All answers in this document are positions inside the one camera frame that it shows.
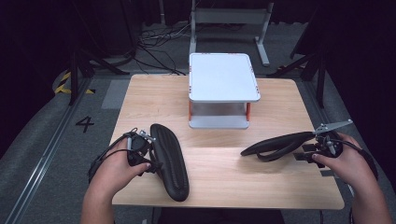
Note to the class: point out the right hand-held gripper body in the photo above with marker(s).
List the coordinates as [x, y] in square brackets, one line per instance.
[327, 144]

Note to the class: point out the yellow black hazard tape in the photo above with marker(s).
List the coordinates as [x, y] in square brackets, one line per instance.
[62, 88]

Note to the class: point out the person's right hand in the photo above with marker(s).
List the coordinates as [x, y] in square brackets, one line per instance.
[345, 168]

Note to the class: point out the metal floor rail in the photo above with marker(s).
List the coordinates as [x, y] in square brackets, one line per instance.
[46, 152]

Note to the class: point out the grey metal stand frame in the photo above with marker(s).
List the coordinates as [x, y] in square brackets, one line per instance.
[230, 15]

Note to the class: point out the black slipper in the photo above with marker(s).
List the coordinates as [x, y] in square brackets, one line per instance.
[170, 161]
[277, 145]

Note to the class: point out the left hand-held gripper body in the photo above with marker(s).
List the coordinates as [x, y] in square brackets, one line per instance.
[137, 146]

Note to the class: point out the white two-tier shelf rack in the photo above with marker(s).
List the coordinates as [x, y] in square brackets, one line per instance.
[222, 77]

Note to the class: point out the person's left hand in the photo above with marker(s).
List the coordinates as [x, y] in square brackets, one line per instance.
[118, 172]

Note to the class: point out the black tripod stand legs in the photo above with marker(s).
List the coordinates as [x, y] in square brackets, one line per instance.
[74, 74]
[320, 77]

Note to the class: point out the person's dark clothing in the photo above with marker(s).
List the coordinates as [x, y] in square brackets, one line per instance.
[218, 217]

